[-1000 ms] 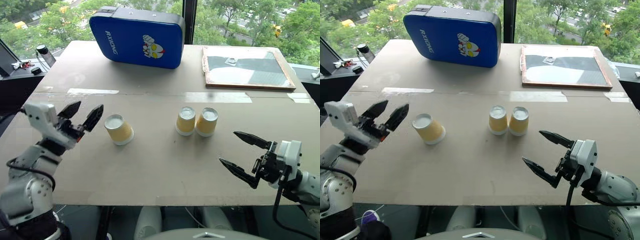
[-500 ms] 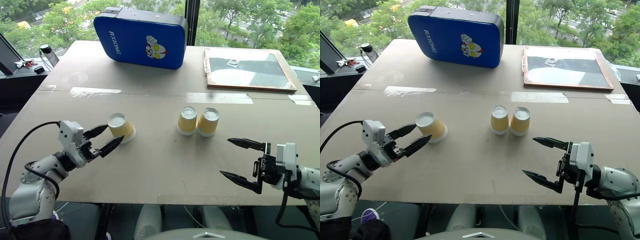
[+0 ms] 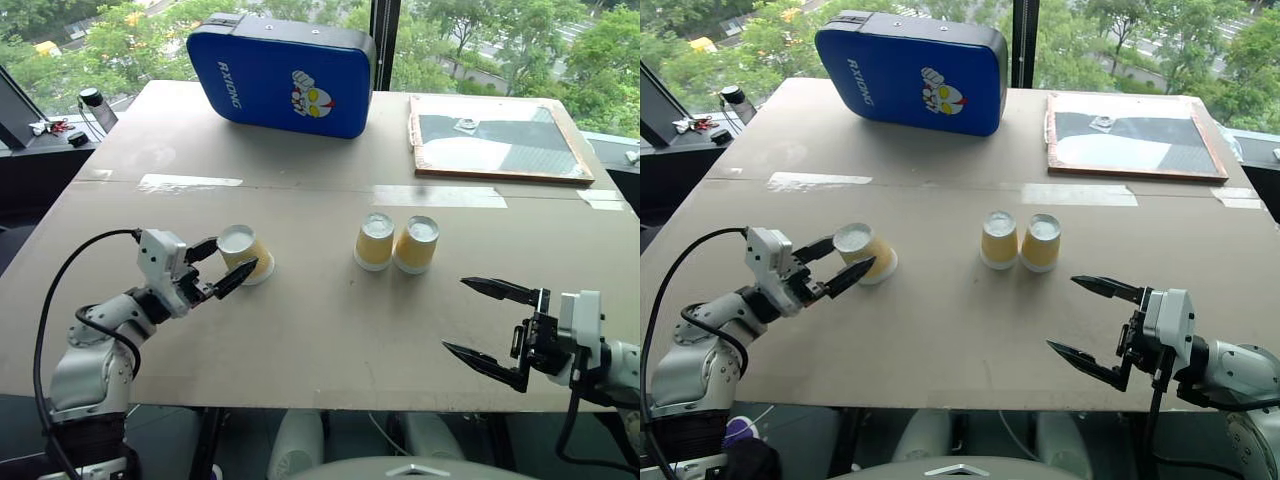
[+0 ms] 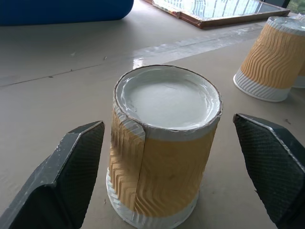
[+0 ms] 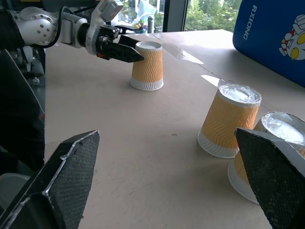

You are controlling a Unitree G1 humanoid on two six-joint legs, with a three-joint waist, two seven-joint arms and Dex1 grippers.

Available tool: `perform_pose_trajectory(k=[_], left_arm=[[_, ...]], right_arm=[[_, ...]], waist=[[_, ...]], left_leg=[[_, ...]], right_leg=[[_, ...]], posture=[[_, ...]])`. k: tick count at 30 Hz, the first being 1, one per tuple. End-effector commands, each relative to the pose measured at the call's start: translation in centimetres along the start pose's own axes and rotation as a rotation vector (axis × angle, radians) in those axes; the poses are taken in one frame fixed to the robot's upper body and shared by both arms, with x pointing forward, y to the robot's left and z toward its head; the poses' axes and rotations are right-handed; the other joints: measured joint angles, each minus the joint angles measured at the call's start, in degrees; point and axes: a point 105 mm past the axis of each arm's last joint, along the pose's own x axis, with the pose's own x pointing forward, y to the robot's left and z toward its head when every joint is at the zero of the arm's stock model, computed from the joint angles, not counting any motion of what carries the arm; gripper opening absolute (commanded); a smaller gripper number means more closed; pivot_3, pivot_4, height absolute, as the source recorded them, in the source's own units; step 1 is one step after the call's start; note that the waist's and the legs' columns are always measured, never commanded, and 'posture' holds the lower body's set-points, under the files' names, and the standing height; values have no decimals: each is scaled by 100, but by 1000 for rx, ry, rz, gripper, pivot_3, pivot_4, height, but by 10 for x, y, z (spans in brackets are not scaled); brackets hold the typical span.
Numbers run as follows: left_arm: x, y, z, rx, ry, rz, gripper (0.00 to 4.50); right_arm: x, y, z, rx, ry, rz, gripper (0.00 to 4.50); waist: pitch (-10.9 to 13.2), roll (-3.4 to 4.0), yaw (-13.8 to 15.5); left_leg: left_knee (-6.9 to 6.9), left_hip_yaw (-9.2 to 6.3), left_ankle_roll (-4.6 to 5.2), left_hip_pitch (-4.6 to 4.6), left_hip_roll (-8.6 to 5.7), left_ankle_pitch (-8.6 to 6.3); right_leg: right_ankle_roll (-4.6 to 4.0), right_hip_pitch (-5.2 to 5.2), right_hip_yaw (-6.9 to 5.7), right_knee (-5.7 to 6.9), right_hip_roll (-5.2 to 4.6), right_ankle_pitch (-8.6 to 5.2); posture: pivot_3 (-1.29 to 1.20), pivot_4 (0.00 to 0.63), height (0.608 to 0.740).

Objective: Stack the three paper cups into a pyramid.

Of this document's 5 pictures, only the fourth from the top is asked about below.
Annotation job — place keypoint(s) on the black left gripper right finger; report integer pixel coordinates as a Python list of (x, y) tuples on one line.
[(274, 167)]

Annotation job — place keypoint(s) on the wooden framed glass panel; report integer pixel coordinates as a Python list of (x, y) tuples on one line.
[(214, 10)]

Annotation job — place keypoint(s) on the blue rounded object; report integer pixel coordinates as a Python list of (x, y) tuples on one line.
[(62, 10)]

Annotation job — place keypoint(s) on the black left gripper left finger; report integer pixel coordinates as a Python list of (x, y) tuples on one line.
[(64, 176)]

